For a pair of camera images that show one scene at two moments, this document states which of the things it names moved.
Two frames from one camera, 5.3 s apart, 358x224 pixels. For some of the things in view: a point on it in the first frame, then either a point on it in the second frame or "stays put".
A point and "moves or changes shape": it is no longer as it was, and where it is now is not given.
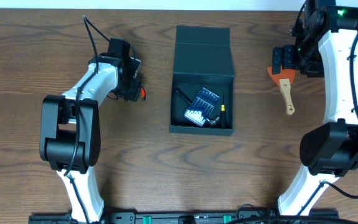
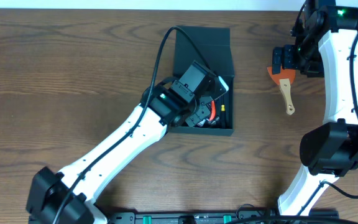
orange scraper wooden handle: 285,78 stays put
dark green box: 203,58 stays put
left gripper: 132,91 to 202,112
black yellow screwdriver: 223,121 stays put
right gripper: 290,62 stays put
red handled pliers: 143,94 moves or changes shape
